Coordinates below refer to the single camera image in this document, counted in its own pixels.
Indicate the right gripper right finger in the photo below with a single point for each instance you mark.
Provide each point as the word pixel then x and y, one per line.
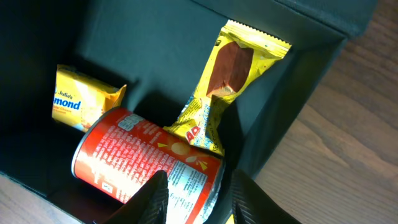
pixel 251 205

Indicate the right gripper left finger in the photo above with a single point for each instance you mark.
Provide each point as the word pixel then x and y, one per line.
pixel 147 206

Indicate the red Pringles can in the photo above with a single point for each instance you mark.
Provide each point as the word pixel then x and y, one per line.
pixel 122 151

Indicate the orange Le-mond biscuit packet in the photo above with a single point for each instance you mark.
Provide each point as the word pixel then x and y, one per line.
pixel 80 100

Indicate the yellow chocolate wafer packet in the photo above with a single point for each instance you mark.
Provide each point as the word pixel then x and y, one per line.
pixel 241 54

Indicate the dark green box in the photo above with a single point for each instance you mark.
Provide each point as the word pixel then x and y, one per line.
pixel 158 49

